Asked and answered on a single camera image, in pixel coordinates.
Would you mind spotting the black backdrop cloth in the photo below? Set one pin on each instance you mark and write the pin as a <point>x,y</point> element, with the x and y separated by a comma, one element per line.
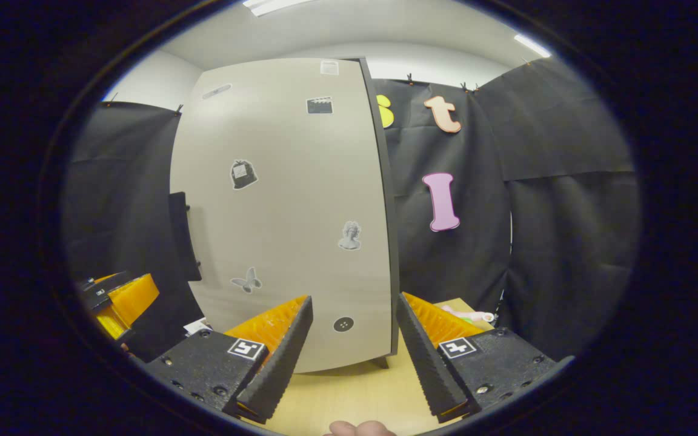
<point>567,242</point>

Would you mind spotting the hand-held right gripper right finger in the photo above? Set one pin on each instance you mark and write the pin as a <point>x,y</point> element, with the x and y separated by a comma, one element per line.
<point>425,363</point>

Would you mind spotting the white book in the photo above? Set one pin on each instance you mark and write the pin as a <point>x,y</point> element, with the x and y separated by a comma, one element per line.
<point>196,327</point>

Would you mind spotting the small ceiling light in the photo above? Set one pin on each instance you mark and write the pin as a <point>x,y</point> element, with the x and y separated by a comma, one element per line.
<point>532,45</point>

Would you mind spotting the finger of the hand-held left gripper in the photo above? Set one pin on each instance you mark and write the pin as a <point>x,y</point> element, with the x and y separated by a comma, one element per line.
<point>134,300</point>
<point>106,280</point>

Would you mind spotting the pink and green plush toy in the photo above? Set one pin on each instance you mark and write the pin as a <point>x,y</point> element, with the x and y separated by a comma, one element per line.
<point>476,316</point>

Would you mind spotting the long ceiling light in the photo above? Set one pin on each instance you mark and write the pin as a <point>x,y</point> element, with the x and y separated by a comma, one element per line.
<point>276,6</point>

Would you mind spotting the grey cabinet door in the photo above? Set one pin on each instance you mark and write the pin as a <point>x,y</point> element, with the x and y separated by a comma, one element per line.
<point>288,212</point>

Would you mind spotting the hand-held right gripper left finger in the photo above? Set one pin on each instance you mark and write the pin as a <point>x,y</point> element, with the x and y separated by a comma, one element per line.
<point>282,363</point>

